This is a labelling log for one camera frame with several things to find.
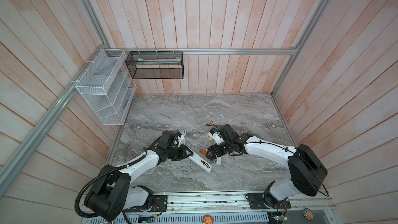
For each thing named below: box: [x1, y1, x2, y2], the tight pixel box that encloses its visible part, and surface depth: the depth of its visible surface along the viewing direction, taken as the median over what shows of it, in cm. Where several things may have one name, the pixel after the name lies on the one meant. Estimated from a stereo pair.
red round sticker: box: [202, 214, 215, 224], surface depth 70 cm
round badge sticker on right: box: [302, 207, 315, 221], surface depth 71 cm
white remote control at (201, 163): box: [188, 153, 213, 174], surface depth 84 cm
